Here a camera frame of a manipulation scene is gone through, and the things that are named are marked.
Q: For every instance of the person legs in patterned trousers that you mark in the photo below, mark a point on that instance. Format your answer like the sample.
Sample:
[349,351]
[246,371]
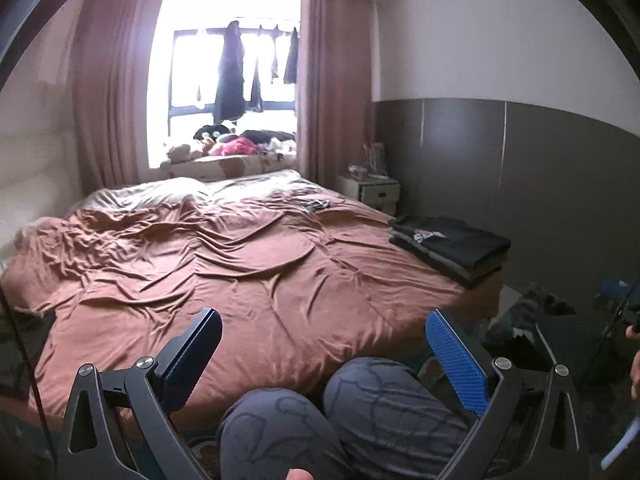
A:
[376,421]

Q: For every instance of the small items on bed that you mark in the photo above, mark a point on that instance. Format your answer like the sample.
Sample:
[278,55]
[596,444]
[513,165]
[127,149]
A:
[310,202]

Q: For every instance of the dark clothes pile on floor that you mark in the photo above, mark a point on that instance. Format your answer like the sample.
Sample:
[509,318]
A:
[540,329]

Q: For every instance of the window with dark frame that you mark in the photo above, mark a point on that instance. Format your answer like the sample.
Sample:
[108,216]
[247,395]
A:
[244,77]

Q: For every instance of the beige pillow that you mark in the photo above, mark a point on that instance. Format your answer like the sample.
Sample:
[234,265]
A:
[174,191]

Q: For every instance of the cream padded headboard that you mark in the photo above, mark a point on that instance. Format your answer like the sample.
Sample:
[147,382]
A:
[39,178]

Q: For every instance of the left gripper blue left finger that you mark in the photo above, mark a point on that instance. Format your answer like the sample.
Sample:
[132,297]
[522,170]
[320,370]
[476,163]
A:
[183,360]

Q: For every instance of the person left hand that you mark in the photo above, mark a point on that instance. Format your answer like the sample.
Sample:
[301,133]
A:
[298,474]

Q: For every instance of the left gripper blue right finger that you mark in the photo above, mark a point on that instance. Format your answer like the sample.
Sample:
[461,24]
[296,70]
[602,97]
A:
[465,362]

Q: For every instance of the brown bed blanket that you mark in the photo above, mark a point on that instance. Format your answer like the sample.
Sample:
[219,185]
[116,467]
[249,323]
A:
[299,292]

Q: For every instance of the plush toys on sill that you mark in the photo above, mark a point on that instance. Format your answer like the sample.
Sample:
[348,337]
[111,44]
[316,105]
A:
[221,140]

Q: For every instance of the right pink curtain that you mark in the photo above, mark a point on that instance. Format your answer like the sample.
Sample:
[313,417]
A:
[334,88]

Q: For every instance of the black bear print t-shirt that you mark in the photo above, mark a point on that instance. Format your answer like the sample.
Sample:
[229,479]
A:
[450,240]

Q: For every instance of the left pink curtain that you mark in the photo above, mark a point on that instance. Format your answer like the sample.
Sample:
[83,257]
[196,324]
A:
[110,71]

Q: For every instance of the folded grey clothes stack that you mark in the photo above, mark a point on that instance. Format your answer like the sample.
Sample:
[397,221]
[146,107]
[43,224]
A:
[455,271]

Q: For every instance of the pink curtain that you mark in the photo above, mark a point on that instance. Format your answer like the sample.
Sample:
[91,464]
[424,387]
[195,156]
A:
[110,71]
[334,88]

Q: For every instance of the person right hand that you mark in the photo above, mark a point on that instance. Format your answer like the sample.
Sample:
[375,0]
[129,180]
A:
[634,373]

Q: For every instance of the hanging dark clothes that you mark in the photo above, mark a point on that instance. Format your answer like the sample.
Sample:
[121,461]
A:
[229,101]

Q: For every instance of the white bedside table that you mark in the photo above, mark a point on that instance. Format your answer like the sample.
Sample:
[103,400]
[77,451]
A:
[379,194]

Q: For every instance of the bear pattern window cushion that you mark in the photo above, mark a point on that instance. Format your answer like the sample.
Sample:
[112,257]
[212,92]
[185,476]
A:
[217,168]

